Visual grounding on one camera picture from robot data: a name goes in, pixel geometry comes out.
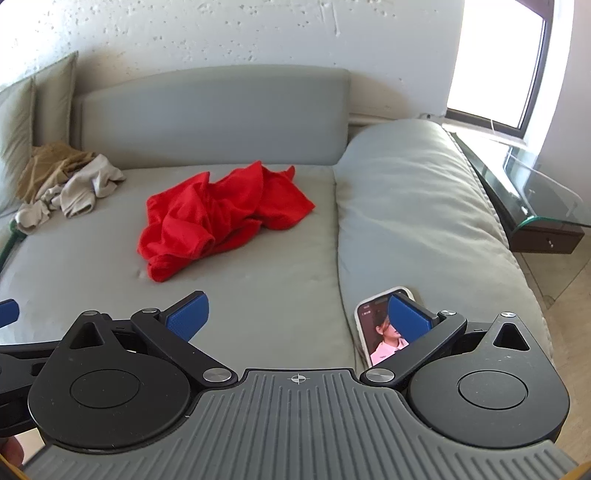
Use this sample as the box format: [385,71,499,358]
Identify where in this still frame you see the large grey-green pillow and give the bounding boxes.
[0,76,38,217]

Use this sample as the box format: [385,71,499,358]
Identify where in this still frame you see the dark wooden drawer unit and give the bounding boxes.
[455,134,586,254]

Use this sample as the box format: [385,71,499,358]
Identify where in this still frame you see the grey bed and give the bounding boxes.
[0,164,356,370]

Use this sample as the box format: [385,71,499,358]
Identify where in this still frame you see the dark framed window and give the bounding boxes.
[445,0,566,144]

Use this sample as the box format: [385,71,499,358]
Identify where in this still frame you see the tan garment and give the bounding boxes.
[17,141,98,204]

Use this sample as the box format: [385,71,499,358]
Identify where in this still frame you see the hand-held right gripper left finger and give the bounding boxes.
[55,291,238,393]

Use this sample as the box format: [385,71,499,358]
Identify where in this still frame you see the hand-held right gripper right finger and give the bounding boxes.
[360,292,532,393]

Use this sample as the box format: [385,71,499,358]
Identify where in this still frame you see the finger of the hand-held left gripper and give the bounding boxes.
[0,299,20,329]
[0,340,61,402]

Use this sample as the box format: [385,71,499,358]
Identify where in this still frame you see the smartphone in white case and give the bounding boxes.
[354,286,414,368]

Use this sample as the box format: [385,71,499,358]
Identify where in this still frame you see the grey padded headboard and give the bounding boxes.
[69,66,352,169]

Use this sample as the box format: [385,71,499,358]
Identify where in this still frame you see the beige garment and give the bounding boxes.
[15,154,126,230]

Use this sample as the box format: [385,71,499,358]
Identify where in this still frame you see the red garment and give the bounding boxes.
[137,161,316,283]

